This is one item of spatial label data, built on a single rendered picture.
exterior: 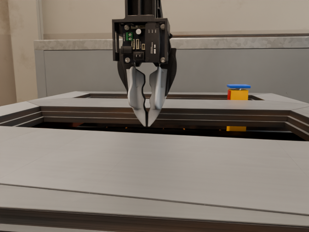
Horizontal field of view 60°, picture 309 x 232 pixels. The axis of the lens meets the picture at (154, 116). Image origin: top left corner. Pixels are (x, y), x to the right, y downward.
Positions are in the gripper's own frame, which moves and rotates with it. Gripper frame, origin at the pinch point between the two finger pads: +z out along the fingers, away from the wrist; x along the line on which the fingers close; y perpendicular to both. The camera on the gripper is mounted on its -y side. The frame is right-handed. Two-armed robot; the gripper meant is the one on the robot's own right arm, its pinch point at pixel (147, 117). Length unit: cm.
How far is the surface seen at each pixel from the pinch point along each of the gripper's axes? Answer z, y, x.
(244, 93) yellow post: -0.5, -40.7, 23.4
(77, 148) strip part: 1.0, 14.4, -5.7
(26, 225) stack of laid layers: 2.2, 27.0, -4.0
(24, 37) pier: -39, -227, -160
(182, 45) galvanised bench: -16, -63, 4
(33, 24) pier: -52, -227, -149
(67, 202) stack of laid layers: 1.1, 25.9, -1.8
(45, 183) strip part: 1.0, 23.5, -4.6
